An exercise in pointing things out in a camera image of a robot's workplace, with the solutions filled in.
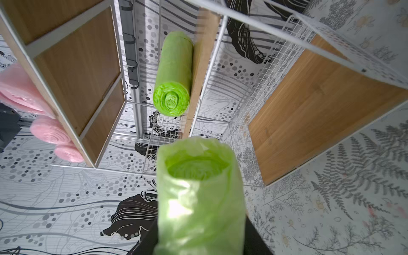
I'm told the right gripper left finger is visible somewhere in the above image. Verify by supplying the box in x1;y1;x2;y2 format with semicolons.
130;221;158;255

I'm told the green trash bag roll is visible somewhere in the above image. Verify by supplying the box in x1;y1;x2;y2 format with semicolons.
153;31;193;117
154;137;247;255

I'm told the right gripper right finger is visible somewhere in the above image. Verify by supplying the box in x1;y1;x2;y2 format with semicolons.
243;217;274;255

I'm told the pink trash bag roll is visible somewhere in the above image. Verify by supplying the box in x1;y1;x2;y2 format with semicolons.
1;62;55;119
29;116;71;145
54;142;85;163

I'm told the white wire wooden shelf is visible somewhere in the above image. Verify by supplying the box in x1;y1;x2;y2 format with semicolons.
1;1;408;184

